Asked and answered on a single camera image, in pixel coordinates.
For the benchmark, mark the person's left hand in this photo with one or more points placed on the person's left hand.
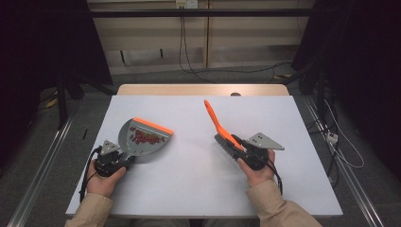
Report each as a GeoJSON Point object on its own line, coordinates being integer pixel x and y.
{"type": "Point", "coordinates": [102, 184]}

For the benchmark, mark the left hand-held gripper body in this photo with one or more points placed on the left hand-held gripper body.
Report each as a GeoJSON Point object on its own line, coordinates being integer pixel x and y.
{"type": "Point", "coordinates": [108, 157]}

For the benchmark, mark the dark table grommet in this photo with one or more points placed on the dark table grommet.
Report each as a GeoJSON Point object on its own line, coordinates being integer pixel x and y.
{"type": "Point", "coordinates": [235, 94]}

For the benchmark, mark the white wall socket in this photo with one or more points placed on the white wall socket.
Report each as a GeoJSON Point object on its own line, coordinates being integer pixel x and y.
{"type": "Point", "coordinates": [186, 3]}

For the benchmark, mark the wooden table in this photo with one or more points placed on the wooden table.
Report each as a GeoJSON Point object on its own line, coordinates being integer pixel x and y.
{"type": "Point", "coordinates": [189, 90]}

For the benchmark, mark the white table mat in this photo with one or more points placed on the white table mat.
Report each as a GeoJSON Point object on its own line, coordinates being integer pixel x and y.
{"type": "Point", "coordinates": [195, 176]}

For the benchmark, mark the white power adapter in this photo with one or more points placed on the white power adapter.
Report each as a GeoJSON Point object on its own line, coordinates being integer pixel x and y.
{"type": "Point", "coordinates": [332, 137]}

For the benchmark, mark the scatter of red beans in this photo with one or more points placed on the scatter of red beans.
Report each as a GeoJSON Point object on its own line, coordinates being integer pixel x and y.
{"type": "Point", "coordinates": [146, 137]}

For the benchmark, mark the black horizontal bar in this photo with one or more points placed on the black horizontal bar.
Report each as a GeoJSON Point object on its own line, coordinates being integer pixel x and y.
{"type": "Point", "coordinates": [201, 13]}

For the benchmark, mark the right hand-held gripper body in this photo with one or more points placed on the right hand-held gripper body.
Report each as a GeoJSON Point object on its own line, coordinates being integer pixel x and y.
{"type": "Point", "coordinates": [261, 145]}

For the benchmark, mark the black metal stand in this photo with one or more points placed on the black metal stand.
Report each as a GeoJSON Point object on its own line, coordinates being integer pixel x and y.
{"type": "Point", "coordinates": [62, 104]}
{"type": "Point", "coordinates": [321, 97]}

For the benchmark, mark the grey dustpan with orange edge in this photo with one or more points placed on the grey dustpan with orange edge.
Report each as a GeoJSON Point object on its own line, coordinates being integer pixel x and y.
{"type": "Point", "coordinates": [143, 149]}

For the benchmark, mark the person's right hand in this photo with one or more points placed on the person's right hand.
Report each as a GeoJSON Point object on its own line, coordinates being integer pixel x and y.
{"type": "Point", "coordinates": [260, 178]}

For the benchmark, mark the metal floor rail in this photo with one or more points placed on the metal floor rail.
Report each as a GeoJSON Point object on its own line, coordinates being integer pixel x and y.
{"type": "Point", "coordinates": [41, 170]}
{"type": "Point", "coordinates": [353, 176]}

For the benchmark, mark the orange brush with grey bristles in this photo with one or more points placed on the orange brush with grey bristles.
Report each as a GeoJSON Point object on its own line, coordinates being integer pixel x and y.
{"type": "Point", "coordinates": [217, 123]}

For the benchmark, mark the black curtain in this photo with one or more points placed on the black curtain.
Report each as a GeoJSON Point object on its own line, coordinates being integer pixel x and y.
{"type": "Point", "coordinates": [362, 47]}
{"type": "Point", "coordinates": [44, 47]}

